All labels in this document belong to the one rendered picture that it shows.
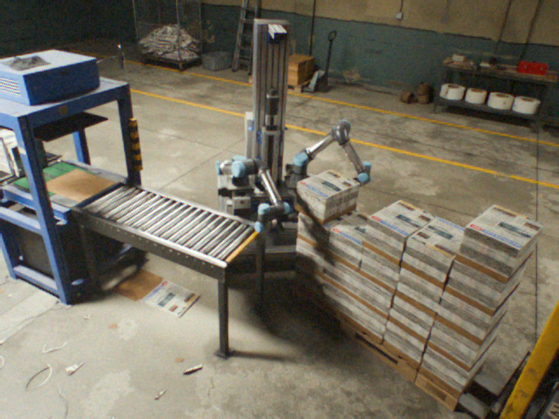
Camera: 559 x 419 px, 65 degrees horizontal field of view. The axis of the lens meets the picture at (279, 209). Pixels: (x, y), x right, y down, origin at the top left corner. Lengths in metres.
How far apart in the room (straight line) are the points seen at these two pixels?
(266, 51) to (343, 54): 6.41
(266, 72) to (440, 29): 6.15
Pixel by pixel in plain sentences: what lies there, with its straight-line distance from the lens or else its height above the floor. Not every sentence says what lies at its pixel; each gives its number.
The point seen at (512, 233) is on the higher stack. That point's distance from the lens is 2.61.
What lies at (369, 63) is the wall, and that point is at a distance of 9.68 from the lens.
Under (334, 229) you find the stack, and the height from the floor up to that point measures 0.83.
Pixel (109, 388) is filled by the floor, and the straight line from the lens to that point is 3.27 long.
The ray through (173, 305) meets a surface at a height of 0.01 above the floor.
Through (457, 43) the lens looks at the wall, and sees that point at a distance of 9.28.
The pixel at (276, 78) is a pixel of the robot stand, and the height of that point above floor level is 1.65.
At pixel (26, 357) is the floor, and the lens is 3.64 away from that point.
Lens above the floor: 2.52
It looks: 31 degrees down
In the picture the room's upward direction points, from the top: 3 degrees clockwise
